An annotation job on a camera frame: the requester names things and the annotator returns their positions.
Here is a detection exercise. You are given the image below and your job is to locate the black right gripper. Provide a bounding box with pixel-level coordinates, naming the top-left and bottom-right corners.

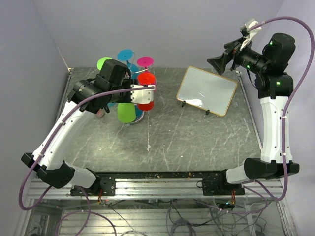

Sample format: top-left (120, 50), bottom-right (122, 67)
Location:
top-left (207, 36), bottom-right (270, 75)

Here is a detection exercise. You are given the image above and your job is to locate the red plastic wine glass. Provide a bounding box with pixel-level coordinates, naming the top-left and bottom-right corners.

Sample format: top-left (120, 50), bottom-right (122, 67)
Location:
top-left (137, 72), bottom-right (156, 112)

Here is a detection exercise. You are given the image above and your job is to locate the pink plastic wine glass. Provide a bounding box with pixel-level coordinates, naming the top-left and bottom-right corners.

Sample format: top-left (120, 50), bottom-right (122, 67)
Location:
top-left (136, 56), bottom-right (158, 93)

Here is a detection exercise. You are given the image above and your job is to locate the green plastic wine glass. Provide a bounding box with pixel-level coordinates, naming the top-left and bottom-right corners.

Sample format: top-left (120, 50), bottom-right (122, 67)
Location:
top-left (96, 57), bottom-right (112, 71)

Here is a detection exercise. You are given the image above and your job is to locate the blue plastic wine glass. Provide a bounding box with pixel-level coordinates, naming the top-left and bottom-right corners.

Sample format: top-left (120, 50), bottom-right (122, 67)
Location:
top-left (117, 49), bottom-right (139, 79)

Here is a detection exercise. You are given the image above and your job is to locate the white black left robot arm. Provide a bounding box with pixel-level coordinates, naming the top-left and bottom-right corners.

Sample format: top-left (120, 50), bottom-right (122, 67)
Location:
top-left (21, 58), bottom-right (131, 195)

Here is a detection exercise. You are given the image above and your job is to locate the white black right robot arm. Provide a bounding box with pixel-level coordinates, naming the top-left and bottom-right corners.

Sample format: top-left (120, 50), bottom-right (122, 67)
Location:
top-left (207, 33), bottom-right (300, 195)

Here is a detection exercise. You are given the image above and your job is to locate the chrome wine glass rack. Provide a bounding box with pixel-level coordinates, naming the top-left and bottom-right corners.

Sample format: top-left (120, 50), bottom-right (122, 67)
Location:
top-left (128, 62), bottom-right (145, 125)

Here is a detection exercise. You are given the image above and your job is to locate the pink capped spice bottle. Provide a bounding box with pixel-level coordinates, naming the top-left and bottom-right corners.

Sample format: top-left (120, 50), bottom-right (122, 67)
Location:
top-left (96, 110), bottom-right (105, 118)

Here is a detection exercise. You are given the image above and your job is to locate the yellow framed whiteboard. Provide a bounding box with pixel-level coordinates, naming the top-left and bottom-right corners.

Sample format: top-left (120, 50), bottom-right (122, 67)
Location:
top-left (176, 66), bottom-right (238, 117)

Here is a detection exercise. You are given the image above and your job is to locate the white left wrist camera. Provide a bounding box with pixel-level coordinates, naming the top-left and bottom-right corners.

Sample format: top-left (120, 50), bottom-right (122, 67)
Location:
top-left (130, 85), bottom-right (156, 104)

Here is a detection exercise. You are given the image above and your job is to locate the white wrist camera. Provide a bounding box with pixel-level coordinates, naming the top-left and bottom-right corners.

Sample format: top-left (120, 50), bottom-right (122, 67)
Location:
top-left (130, 85), bottom-right (156, 104)
top-left (240, 18), bottom-right (262, 51)

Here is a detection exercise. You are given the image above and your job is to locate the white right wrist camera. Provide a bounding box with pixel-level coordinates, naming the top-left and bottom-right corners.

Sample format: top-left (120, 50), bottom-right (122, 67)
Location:
top-left (240, 18), bottom-right (262, 51)

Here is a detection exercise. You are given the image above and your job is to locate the aluminium mounting rail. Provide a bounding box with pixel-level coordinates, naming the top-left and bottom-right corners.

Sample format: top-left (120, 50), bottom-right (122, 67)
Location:
top-left (26, 178), bottom-right (283, 200)

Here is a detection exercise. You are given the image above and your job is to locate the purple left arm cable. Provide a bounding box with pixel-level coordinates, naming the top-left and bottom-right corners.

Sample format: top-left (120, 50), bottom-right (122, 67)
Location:
top-left (18, 85), bottom-right (156, 236)

